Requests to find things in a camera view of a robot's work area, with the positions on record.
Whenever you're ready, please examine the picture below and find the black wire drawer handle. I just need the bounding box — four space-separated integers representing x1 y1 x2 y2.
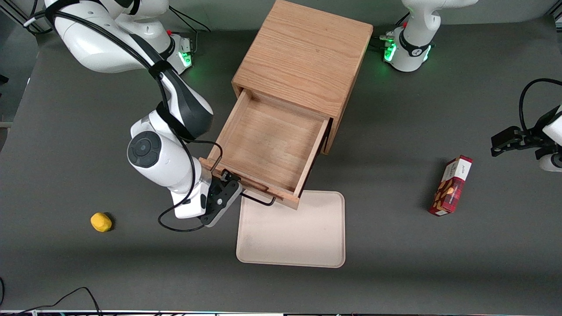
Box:
239 192 277 207

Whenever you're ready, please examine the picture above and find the wooden drawer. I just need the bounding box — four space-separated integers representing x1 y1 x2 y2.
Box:
200 88 332 210

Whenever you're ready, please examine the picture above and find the wooden drawer cabinet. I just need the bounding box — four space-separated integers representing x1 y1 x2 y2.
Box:
231 0 374 155

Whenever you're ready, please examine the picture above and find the red plaid cookie box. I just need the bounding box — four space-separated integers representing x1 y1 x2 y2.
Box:
428 155 473 216

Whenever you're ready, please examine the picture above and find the white rectangular tray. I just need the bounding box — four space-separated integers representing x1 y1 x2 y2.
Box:
236 190 346 268

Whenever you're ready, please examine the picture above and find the small yellow object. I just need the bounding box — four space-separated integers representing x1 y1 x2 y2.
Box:
90 212 113 233

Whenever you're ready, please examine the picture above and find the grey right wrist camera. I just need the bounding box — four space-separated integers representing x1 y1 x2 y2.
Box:
200 179 243 228

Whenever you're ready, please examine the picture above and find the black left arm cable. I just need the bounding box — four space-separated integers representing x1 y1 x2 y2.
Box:
519 78 562 132

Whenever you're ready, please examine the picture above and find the black cable on table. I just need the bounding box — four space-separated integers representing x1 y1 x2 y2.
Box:
0 287 104 316

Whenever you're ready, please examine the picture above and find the black right base cable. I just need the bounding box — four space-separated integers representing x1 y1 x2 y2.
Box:
169 7 211 33

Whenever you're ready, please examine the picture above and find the black base cable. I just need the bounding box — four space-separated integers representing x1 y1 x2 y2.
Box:
169 7 211 33
371 13 411 49

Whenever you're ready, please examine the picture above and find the black left base cable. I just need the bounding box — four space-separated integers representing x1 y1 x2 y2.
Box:
371 13 411 49

